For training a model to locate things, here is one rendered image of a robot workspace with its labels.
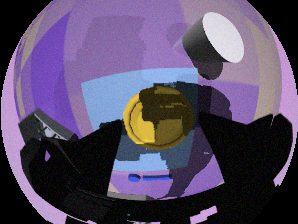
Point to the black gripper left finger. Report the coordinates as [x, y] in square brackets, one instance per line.
[92, 157]

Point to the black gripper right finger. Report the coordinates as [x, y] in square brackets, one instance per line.
[231, 141]

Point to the grey cylinder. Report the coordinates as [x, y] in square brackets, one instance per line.
[213, 39]

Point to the yellow plate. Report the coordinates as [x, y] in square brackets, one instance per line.
[158, 117]

